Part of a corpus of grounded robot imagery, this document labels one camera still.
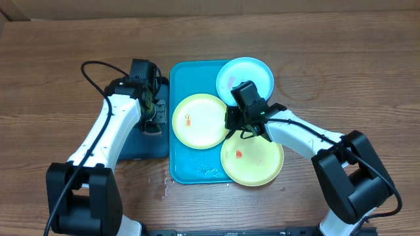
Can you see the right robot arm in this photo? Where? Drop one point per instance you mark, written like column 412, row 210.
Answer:
column 353, row 179

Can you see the black water tray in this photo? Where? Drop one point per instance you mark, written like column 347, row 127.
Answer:
column 139, row 145

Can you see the yellow-green plate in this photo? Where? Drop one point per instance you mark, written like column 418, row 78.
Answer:
column 198, row 121
column 251, row 162

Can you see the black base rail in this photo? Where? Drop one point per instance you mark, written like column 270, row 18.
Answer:
column 290, row 231

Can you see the teal plastic serving tray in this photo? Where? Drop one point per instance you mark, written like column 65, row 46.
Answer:
column 188, row 165

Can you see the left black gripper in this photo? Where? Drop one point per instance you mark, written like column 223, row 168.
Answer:
column 161, row 117

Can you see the light blue plate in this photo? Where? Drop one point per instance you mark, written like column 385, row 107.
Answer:
column 240, row 70

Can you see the green dish sponge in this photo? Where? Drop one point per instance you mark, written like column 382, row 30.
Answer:
column 151, row 128

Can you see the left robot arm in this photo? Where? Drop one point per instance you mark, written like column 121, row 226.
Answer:
column 82, row 193

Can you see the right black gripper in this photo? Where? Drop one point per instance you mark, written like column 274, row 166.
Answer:
column 230, row 120

